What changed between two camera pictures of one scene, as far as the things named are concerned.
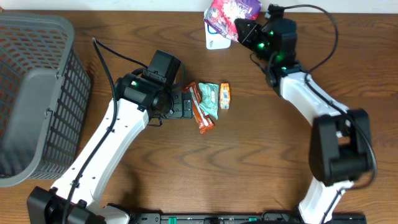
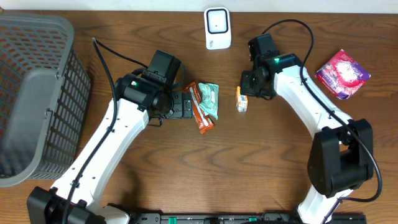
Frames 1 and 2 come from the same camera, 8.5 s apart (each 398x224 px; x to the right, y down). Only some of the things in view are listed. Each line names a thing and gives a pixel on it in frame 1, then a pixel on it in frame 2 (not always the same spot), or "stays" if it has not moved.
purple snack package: x=221 y=14 -> x=342 y=75
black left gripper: x=186 y=104 stays
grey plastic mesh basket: x=45 y=84 stays
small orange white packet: x=224 y=96 -> x=242 y=101
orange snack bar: x=204 y=122 stays
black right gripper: x=246 y=38 -> x=245 y=88
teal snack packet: x=209 y=100 stays
